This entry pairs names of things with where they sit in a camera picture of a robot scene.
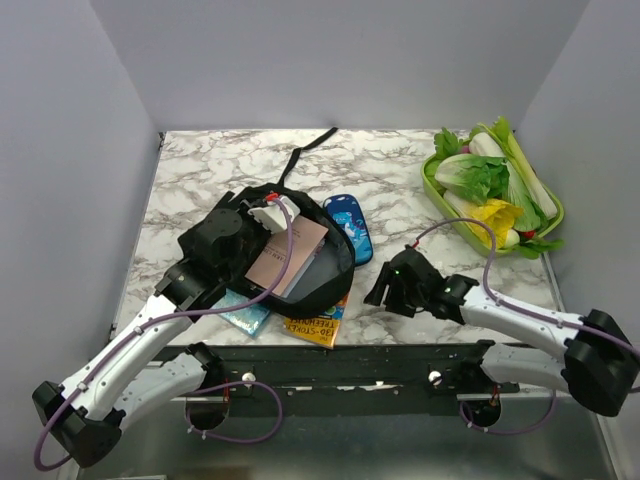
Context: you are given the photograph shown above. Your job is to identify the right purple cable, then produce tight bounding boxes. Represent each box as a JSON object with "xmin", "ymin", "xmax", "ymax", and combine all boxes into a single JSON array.
[{"xmin": 407, "ymin": 217, "xmax": 640, "ymax": 435}]

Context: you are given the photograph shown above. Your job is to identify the purple cable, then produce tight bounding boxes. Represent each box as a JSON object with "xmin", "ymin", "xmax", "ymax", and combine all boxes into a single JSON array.
[
  {"xmin": 33, "ymin": 192, "xmax": 296, "ymax": 472},
  {"xmin": 407, "ymin": 217, "xmax": 640, "ymax": 435}
]

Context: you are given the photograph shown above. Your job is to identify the white book pink flowers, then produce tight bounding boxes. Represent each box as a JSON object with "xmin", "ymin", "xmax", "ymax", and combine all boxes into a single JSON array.
[{"xmin": 244, "ymin": 215, "xmax": 330, "ymax": 300}]

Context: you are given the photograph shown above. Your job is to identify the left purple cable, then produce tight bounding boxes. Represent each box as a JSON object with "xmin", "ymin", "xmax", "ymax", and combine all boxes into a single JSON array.
[{"xmin": 33, "ymin": 192, "xmax": 296, "ymax": 472}]

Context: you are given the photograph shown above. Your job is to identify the black backpack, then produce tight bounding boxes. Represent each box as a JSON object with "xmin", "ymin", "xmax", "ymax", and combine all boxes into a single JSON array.
[{"xmin": 177, "ymin": 127, "xmax": 357, "ymax": 319}]

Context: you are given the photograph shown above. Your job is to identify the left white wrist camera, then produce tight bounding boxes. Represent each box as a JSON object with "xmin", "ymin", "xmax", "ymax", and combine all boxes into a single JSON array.
[{"xmin": 248, "ymin": 194, "xmax": 300, "ymax": 234}]

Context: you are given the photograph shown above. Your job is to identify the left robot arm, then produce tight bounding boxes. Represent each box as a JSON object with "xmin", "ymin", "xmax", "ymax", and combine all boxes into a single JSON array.
[{"xmin": 32, "ymin": 207, "xmax": 272, "ymax": 471}]

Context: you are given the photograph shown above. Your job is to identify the white daikon radish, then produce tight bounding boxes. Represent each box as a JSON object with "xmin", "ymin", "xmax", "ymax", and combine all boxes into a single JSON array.
[{"xmin": 469, "ymin": 132, "xmax": 505, "ymax": 158}]

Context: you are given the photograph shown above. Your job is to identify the napa cabbage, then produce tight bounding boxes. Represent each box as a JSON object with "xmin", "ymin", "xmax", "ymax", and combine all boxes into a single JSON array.
[{"xmin": 434, "ymin": 154, "xmax": 510, "ymax": 205}]

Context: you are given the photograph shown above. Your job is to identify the orange treehouse book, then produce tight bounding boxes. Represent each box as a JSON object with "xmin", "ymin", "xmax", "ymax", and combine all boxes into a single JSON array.
[{"xmin": 284, "ymin": 295, "xmax": 349, "ymax": 349}]

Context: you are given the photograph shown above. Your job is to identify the teal fantasy book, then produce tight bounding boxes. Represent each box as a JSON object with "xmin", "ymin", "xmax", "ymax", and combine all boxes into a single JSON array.
[{"xmin": 212, "ymin": 290, "xmax": 271, "ymax": 337}]

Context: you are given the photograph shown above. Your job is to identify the aluminium mounting rail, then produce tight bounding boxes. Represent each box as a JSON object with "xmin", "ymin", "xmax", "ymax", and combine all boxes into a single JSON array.
[{"xmin": 149, "ymin": 355, "xmax": 612, "ymax": 402}]

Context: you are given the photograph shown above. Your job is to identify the yellow flower vegetable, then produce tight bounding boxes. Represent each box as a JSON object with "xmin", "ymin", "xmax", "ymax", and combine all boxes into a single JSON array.
[{"xmin": 466, "ymin": 199, "xmax": 524, "ymax": 249}]

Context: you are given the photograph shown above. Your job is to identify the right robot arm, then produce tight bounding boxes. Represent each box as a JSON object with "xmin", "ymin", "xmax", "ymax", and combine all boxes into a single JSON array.
[{"xmin": 364, "ymin": 247, "xmax": 639, "ymax": 417}]

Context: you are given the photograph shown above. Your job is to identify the green celery stalk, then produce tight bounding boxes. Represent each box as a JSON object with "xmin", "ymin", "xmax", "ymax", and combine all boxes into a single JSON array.
[{"xmin": 478, "ymin": 116, "xmax": 558, "ymax": 220}]

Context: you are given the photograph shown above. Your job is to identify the green vegetable tray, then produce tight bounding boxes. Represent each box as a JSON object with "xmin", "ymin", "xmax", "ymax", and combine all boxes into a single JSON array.
[{"xmin": 421, "ymin": 155, "xmax": 565, "ymax": 259}]

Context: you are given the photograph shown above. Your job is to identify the blue dinosaur pencil case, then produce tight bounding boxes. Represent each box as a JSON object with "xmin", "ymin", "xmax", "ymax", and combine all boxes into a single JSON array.
[{"xmin": 323, "ymin": 194, "xmax": 373, "ymax": 266}]

